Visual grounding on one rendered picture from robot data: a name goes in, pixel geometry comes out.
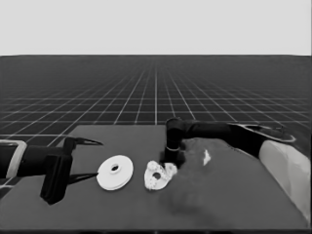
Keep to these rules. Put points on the large thick white disc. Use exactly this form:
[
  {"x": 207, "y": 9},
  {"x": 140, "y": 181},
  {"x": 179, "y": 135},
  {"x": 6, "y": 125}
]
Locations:
[{"x": 109, "y": 178}]

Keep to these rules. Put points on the white round carrier with pins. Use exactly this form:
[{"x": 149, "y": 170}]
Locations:
[{"x": 161, "y": 184}]

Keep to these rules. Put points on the small white T-shaped piece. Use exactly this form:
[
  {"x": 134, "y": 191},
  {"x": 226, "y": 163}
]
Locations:
[{"x": 206, "y": 157}]

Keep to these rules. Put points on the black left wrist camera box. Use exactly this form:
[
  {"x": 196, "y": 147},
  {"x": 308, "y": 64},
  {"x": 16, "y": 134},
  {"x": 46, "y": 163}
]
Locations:
[{"x": 55, "y": 178}]

